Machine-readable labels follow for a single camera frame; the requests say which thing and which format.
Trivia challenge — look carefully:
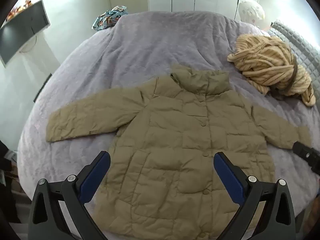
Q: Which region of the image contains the white floral pillow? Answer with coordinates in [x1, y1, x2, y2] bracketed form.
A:
[238, 0, 265, 28]

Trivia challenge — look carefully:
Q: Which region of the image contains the olive quilted puffer jacket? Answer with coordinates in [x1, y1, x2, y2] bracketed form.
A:
[46, 67, 311, 239]

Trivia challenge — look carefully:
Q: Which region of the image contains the wall-mounted dark monitor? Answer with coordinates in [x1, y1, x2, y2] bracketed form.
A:
[1, 0, 50, 65]

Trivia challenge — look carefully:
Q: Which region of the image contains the blue patterned cloth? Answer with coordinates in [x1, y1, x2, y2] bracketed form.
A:
[92, 6, 128, 31]

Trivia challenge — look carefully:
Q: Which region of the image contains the cream striped bundled garment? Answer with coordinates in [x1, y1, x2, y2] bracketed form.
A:
[227, 34, 316, 107]

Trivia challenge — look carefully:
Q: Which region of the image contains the lavender fleece bed blanket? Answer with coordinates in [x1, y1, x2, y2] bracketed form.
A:
[18, 11, 319, 213]

